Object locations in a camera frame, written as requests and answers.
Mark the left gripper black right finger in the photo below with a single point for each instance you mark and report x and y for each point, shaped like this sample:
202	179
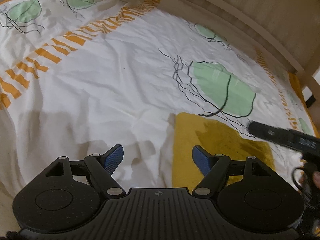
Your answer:
217	169

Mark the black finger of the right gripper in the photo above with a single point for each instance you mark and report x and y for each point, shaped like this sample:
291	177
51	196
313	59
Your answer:
285	137

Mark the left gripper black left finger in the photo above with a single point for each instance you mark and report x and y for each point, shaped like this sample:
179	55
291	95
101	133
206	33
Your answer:
90	177

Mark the mustard yellow knit sweater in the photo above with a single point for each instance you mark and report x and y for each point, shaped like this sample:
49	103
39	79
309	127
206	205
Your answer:
216	138

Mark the person's right hand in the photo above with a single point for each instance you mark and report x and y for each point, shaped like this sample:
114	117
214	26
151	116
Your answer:
315	177

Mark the white patterned duvet cover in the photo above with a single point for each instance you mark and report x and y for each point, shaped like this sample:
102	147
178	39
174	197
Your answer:
121	76

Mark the light wooden bed frame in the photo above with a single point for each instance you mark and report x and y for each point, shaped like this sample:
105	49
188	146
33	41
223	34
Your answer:
289	29

